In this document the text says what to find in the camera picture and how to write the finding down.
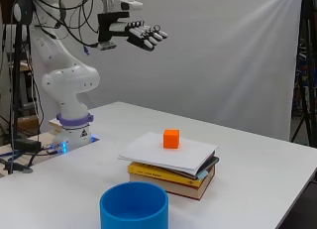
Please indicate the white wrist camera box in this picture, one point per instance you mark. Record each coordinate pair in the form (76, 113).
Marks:
(131, 5)

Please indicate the yellow book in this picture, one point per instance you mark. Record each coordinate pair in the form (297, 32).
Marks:
(158, 173)

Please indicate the black stand with pole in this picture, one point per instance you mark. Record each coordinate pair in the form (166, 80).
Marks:
(16, 90)

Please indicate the dark thin book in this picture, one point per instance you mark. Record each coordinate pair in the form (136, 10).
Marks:
(208, 165)

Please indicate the white flat book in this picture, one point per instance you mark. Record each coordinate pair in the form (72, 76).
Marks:
(155, 153)

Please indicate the black power brick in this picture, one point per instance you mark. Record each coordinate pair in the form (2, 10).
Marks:
(27, 145)

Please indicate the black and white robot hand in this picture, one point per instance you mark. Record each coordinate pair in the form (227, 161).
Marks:
(138, 33)

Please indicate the white hanging sheet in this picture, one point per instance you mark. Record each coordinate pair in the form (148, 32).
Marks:
(214, 57)

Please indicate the black tripod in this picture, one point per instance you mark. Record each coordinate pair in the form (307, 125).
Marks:
(308, 73)

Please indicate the orange cube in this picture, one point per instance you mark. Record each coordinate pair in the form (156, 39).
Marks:
(171, 139)

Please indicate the blue round tub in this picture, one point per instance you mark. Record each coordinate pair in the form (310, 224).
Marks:
(114, 207)

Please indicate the brown cardboard box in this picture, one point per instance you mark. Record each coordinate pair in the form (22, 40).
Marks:
(29, 124)

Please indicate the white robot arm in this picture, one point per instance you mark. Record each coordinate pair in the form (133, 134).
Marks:
(70, 80)

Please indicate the thick beige book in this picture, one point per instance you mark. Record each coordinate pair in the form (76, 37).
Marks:
(194, 191)

